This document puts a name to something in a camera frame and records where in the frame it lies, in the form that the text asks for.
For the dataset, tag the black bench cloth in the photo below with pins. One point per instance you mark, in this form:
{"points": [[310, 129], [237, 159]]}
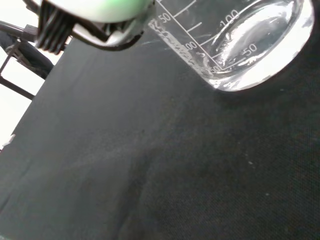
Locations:
{"points": [[165, 150]]}

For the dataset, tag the black tripod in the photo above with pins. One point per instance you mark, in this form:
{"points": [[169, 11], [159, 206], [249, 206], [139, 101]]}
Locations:
{"points": [[20, 50]]}

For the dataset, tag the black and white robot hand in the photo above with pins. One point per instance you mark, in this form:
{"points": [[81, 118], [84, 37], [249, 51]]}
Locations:
{"points": [[92, 17]]}

